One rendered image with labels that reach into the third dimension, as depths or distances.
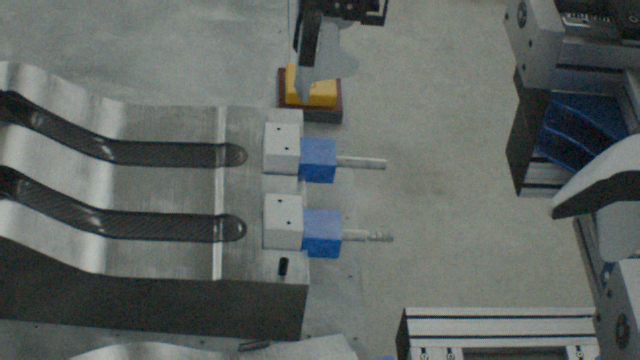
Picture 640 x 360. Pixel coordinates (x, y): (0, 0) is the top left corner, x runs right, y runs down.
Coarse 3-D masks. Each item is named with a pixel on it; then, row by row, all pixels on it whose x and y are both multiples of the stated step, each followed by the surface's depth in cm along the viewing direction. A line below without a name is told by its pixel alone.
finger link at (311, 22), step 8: (312, 0) 110; (304, 8) 111; (312, 8) 110; (304, 16) 111; (312, 16) 110; (320, 16) 110; (304, 24) 110; (312, 24) 110; (320, 24) 110; (304, 32) 111; (312, 32) 111; (304, 40) 111; (312, 40) 111; (304, 48) 112; (312, 48) 113; (304, 56) 113; (312, 56) 113; (304, 64) 113; (312, 64) 114
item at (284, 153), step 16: (272, 128) 127; (288, 128) 128; (272, 144) 125; (288, 144) 126; (304, 144) 128; (320, 144) 128; (272, 160) 125; (288, 160) 125; (304, 160) 126; (320, 160) 127; (336, 160) 127; (352, 160) 128; (368, 160) 129; (384, 160) 129; (320, 176) 127
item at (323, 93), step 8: (288, 64) 149; (288, 72) 148; (288, 80) 147; (328, 80) 148; (288, 88) 146; (312, 88) 146; (320, 88) 146; (328, 88) 146; (288, 96) 145; (296, 96) 145; (312, 96) 145; (320, 96) 146; (328, 96) 146; (336, 96) 146; (296, 104) 146; (304, 104) 146; (312, 104) 146; (320, 104) 146; (328, 104) 146
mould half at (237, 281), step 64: (0, 64) 127; (0, 128) 120; (128, 128) 130; (192, 128) 131; (256, 128) 131; (64, 192) 119; (128, 192) 122; (192, 192) 123; (256, 192) 124; (0, 256) 112; (64, 256) 113; (128, 256) 116; (192, 256) 117; (256, 256) 117; (64, 320) 118; (128, 320) 118; (192, 320) 119; (256, 320) 119
